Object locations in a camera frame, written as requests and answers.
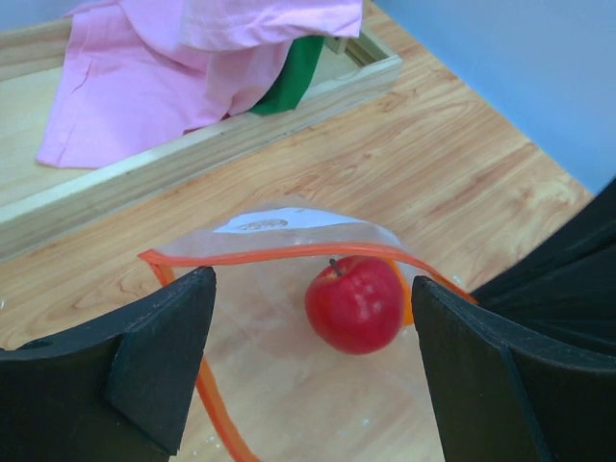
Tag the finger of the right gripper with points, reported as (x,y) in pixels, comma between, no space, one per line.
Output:
(565,288)

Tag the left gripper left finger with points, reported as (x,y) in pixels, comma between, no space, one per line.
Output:
(116,388)

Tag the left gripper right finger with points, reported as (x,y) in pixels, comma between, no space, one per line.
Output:
(502,392)

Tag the red apple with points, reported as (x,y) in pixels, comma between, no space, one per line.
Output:
(357,304)

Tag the clear zip top bag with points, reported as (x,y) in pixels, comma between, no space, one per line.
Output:
(274,390)

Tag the wooden rack tray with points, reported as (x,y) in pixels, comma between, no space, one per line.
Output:
(38,204)

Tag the pink shirt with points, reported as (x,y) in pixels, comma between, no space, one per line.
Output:
(138,74)

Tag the green shirt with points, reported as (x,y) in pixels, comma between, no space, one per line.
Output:
(294,79)

